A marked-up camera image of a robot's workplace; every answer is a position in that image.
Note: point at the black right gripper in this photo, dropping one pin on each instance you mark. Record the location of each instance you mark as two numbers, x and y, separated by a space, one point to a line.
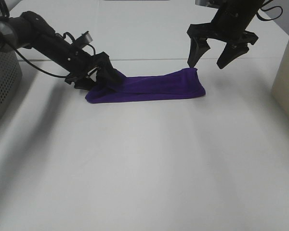
233 33

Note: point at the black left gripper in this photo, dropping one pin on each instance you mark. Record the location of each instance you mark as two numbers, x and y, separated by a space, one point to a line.
83 65

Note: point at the purple towel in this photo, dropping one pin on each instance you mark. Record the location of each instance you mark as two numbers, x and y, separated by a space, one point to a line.
182 84

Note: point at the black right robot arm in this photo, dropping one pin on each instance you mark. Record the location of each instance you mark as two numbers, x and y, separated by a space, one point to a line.
243 10

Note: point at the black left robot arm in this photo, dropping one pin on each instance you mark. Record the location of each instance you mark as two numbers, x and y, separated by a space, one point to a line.
31 31

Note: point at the grey perforated plastic basket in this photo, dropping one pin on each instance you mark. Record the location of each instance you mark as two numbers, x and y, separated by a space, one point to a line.
10 77

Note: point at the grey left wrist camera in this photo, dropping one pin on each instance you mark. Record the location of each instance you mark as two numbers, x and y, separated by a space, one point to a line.
83 40

